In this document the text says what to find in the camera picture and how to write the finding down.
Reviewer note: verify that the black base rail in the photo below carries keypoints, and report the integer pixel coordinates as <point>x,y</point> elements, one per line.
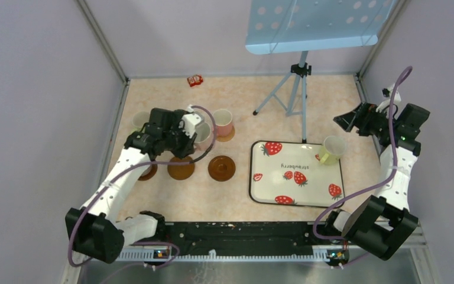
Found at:
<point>233,239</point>

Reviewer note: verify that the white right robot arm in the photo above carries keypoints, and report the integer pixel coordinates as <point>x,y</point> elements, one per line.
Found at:
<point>383,222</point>

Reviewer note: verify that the pink white mug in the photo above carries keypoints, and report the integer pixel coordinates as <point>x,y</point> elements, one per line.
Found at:
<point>204,137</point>

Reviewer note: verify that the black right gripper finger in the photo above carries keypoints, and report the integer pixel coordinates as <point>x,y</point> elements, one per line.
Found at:
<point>358,112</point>
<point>346,121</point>

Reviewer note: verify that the small red box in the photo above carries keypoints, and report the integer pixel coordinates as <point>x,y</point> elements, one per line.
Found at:
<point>195,80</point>

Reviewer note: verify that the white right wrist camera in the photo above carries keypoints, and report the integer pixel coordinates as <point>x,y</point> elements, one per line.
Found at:
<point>390,95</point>

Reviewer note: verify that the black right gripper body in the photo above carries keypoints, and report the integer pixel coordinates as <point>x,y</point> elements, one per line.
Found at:
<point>375,123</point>

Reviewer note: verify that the brown wooden coaster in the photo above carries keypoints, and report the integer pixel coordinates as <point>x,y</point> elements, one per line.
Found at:
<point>149,173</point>
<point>221,168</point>
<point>181,172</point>

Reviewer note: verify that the green mug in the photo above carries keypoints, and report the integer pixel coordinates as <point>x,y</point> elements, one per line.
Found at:
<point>139,120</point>

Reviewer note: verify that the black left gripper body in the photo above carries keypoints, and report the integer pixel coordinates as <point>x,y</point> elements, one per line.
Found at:
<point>177,142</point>

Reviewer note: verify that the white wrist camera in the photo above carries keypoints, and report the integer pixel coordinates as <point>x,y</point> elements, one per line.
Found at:
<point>189,121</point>
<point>390,95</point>

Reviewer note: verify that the white strawberry tray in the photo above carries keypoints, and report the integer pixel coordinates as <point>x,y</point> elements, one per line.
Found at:
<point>285,173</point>

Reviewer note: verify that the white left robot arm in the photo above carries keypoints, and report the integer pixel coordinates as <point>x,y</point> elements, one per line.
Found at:
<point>93,229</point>

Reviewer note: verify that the light blue music stand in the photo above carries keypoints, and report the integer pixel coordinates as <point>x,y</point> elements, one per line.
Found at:
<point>304,26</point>

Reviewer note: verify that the woven rattan coaster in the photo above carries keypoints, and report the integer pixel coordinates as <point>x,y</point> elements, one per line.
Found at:
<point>227,137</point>

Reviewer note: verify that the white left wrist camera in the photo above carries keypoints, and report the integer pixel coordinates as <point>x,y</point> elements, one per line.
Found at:
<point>189,121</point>

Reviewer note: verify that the yellow mug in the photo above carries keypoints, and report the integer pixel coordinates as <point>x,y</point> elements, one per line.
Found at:
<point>332,150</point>

